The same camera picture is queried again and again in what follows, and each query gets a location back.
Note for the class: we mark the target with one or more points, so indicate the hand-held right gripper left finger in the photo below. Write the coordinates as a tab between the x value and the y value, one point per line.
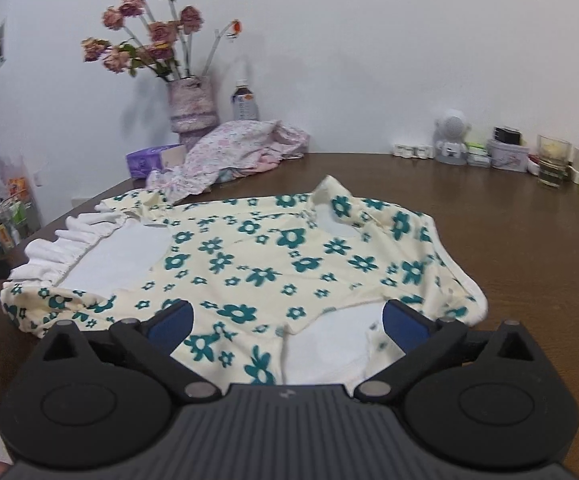
172	327

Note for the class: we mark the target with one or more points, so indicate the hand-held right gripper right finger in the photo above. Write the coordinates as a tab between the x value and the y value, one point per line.
407	327

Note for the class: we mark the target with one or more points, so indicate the cream garment with teal flowers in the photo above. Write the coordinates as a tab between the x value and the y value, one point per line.
269	265

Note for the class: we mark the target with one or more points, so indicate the white printed card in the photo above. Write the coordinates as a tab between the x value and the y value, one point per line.
84	200

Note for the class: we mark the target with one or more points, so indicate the purple tissue box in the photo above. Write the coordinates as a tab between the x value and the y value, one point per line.
144	161

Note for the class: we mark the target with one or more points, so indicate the green white small box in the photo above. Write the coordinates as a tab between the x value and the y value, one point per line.
478	155

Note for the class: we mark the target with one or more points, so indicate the pink floral garment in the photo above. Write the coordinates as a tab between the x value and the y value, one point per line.
229	147

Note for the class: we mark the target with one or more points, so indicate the cluttered storage shelf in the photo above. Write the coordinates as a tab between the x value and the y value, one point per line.
6	220

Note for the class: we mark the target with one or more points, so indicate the white robot-shaped speaker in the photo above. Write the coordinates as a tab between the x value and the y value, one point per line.
452	135

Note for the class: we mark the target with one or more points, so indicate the decorated tin box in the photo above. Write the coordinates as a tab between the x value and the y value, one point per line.
508	156

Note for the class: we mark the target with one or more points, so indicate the black charger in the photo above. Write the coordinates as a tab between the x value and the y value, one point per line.
507	135

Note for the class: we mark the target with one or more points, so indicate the glass cup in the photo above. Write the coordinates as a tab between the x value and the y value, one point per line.
553	162

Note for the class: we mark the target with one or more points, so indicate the pink ceramic vase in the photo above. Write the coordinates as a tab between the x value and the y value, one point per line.
192	105

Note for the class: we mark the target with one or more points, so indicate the tea bottle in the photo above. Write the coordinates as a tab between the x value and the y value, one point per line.
245	105

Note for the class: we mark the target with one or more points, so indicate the bunch of dried pink roses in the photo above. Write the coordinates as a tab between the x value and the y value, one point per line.
162	32

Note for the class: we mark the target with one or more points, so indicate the orange rosebud stem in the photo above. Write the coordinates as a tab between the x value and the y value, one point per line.
234	26

